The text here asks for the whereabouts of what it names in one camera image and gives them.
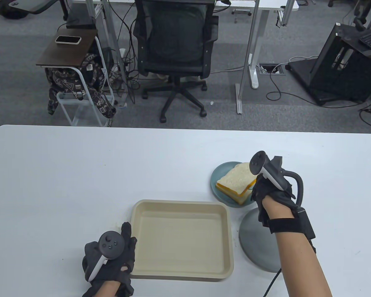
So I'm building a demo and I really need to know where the black smartphone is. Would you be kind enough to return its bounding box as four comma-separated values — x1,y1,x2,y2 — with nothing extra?
55,36,82,45

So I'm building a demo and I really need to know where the beige baking tray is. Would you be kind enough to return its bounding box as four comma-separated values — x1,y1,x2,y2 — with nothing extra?
130,200,235,282

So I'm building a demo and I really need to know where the dark wooden side table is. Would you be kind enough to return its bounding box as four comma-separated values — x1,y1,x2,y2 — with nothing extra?
36,29,115,127

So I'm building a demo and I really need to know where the black cable bundle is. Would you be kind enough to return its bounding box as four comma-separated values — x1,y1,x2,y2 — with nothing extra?
107,0,141,104

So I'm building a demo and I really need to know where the black equipment stand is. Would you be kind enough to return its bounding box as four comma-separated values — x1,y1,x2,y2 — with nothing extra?
285,22,371,106

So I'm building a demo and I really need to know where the brown patterned jacket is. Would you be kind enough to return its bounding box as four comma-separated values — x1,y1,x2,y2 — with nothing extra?
45,53,117,128

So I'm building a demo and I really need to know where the person's right forearm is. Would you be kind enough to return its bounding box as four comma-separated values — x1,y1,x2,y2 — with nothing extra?
275,231,333,297

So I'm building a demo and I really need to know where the white office desk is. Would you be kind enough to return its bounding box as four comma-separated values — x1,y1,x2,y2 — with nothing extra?
66,0,300,115

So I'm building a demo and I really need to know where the person's right hand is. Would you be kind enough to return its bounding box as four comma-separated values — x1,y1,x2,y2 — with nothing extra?
251,173,299,229

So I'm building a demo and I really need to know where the teal round plate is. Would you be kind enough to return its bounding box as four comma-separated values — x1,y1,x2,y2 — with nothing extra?
211,161,257,208

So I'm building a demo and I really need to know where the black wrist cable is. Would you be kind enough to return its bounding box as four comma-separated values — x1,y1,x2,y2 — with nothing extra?
263,268,282,297

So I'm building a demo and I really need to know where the black office chair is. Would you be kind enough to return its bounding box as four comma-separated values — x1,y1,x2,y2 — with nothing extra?
133,0,219,123

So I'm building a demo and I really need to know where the black wrist camera strap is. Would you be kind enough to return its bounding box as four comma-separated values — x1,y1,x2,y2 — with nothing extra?
268,208,316,240

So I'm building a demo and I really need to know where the grey hand controller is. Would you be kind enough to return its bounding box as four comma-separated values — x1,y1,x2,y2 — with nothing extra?
250,151,304,206
86,231,125,282

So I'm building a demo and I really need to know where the grey round plate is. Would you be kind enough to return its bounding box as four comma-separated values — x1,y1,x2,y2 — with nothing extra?
239,207,282,273

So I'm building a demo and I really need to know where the metal floor socket box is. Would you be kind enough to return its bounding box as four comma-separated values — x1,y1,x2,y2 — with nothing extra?
259,64,287,76

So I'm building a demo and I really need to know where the person's left forearm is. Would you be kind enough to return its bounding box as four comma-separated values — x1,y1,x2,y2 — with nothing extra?
93,280,121,297

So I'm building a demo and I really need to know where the person's left hand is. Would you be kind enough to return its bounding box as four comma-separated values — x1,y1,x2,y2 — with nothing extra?
82,222,137,297

